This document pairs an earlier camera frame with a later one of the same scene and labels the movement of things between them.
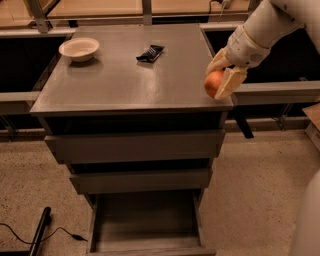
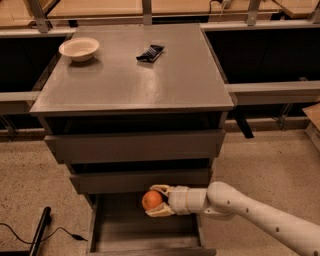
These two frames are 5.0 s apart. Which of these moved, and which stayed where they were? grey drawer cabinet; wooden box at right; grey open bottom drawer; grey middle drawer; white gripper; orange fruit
Moved: white gripper; orange fruit
Stayed: grey open bottom drawer; grey middle drawer; wooden box at right; grey drawer cabinet
